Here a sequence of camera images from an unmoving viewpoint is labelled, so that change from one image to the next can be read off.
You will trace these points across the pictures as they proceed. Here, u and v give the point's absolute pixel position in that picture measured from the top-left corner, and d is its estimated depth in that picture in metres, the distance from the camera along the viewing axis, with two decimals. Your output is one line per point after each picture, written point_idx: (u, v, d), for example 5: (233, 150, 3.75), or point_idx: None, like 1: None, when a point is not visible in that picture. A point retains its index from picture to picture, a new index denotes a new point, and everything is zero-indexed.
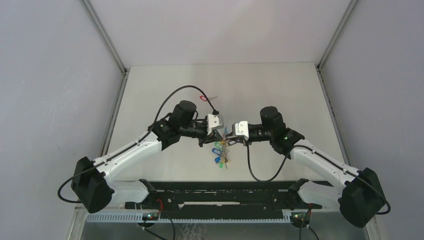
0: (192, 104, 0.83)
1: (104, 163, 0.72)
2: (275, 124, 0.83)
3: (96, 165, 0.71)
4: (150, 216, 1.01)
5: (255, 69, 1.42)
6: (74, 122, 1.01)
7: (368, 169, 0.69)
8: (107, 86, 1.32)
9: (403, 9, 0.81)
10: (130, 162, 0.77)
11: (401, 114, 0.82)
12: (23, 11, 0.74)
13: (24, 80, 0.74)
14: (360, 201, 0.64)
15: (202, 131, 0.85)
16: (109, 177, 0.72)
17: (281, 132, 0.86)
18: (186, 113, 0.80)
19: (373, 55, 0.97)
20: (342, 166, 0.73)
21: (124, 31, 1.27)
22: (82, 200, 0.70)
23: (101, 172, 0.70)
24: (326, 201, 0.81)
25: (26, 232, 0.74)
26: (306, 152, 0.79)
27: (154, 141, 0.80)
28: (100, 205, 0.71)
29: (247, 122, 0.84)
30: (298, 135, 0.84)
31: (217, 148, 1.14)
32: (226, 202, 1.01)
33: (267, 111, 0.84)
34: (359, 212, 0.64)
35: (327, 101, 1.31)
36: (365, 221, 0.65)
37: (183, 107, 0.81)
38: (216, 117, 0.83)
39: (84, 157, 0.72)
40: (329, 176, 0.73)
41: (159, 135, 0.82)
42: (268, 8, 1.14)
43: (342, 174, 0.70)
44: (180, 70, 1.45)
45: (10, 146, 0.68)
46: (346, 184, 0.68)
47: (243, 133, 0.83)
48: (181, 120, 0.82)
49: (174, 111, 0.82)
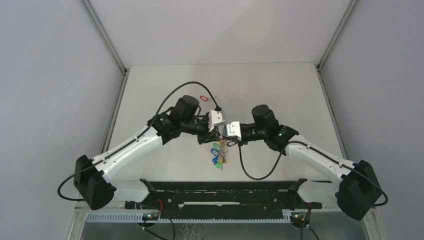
0: (195, 99, 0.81)
1: (102, 161, 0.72)
2: (266, 122, 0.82)
3: (94, 164, 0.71)
4: (150, 216, 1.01)
5: (255, 70, 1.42)
6: (74, 122, 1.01)
7: (362, 160, 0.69)
8: (107, 86, 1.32)
9: (403, 9, 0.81)
10: (128, 158, 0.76)
11: (401, 113, 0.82)
12: (24, 11, 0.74)
13: (24, 80, 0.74)
14: (357, 194, 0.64)
15: (203, 128, 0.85)
16: (108, 176, 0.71)
17: (275, 129, 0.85)
18: (189, 107, 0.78)
19: (373, 54, 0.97)
20: (337, 160, 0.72)
21: (124, 31, 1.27)
22: (84, 197, 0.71)
23: (99, 171, 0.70)
24: (325, 198, 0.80)
25: (26, 232, 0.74)
26: (300, 147, 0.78)
27: (153, 136, 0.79)
28: (101, 203, 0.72)
29: (238, 122, 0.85)
30: (291, 131, 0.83)
31: (216, 148, 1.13)
32: (225, 202, 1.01)
33: (259, 110, 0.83)
34: (356, 205, 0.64)
35: (327, 101, 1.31)
36: (362, 213, 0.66)
37: (186, 100, 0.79)
38: (219, 113, 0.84)
39: (83, 156, 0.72)
40: (324, 170, 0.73)
41: (160, 129, 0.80)
42: (268, 8, 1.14)
43: (338, 168, 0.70)
44: (181, 69, 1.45)
45: (10, 146, 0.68)
46: (343, 177, 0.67)
47: (234, 133, 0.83)
48: (183, 115, 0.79)
49: (177, 105, 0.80)
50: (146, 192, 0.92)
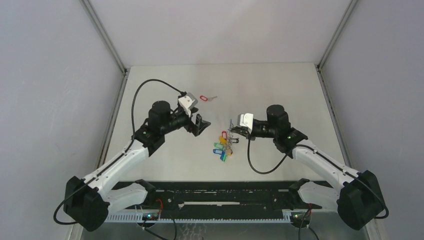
0: (165, 104, 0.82)
1: (95, 178, 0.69)
2: (279, 122, 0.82)
3: (87, 182, 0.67)
4: (150, 216, 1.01)
5: (255, 70, 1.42)
6: (74, 122, 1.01)
7: (368, 171, 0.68)
8: (107, 86, 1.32)
9: (402, 9, 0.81)
10: (121, 171, 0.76)
11: (401, 113, 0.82)
12: (24, 11, 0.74)
13: (24, 80, 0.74)
14: (357, 204, 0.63)
15: (184, 118, 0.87)
16: (103, 191, 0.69)
17: (285, 131, 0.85)
18: (162, 115, 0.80)
19: (373, 54, 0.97)
20: (342, 167, 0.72)
21: (123, 30, 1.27)
22: (77, 221, 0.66)
23: (94, 187, 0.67)
24: (324, 201, 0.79)
25: (26, 232, 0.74)
26: (307, 151, 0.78)
27: (140, 148, 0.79)
28: (97, 223, 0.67)
29: (252, 114, 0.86)
30: (301, 135, 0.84)
31: (217, 149, 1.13)
32: (226, 202, 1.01)
33: (274, 110, 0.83)
34: (354, 213, 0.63)
35: (327, 101, 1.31)
36: (361, 224, 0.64)
37: (156, 110, 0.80)
38: (188, 96, 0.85)
39: (73, 177, 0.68)
40: (327, 175, 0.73)
41: (144, 141, 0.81)
42: (268, 8, 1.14)
43: (342, 175, 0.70)
44: (181, 69, 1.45)
45: (10, 145, 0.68)
46: (346, 184, 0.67)
47: (247, 125, 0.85)
48: (160, 123, 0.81)
49: (149, 116, 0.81)
50: (146, 192, 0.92)
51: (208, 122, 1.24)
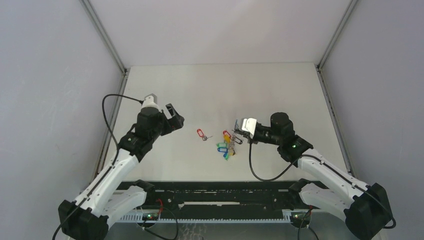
0: (151, 108, 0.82)
1: (86, 199, 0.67)
2: (283, 131, 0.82)
3: (78, 204, 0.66)
4: (150, 216, 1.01)
5: (255, 70, 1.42)
6: (74, 121, 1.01)
7: (376, 183, 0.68)
8: (106, 86, 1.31)
9: (402, 9, 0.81)
10: (110, 189, 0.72)
11: (401, 113, 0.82)
12: (24, 12, 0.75)
13: (24, 80, 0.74)
14: (367, 217, 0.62)
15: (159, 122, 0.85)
16: (97, 209, 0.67)
17: (289, 139, 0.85)
18: (151, 119, 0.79)
19: (373, 55, 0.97)
20: (350, 179, 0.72)
21: (123, 31, 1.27)
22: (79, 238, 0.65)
23: (86, 208, 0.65)
24: (326, 207, 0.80)
25: (25, 232, 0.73)
26: (314, 163, 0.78)
27: (127, 158, 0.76)
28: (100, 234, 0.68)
29: (256, 120, 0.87)
30: (306, 143, 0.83)
31: (221, 147, 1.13)
32: (226, 202, 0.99)
33: (278, 118, 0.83)
34: (364, 226, 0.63)
35: (327, 101, 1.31)
36: (370, 235, 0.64)
37: (145, 114, 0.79)
38: (151, 98, 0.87)
39: (63, 201, 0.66)
40: (336, 189, 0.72)
41: (130, 147, 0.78)
42: (268, 8, 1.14)
43: (351, 188, 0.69)
44: (180, 69, 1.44)
45: (10, 145, 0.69)
46: (355, 198, 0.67)
47: (248, 130, 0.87)
48: (148, 126, 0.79)
49: (137, 121, 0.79)
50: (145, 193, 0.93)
51: (208, 122, 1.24)
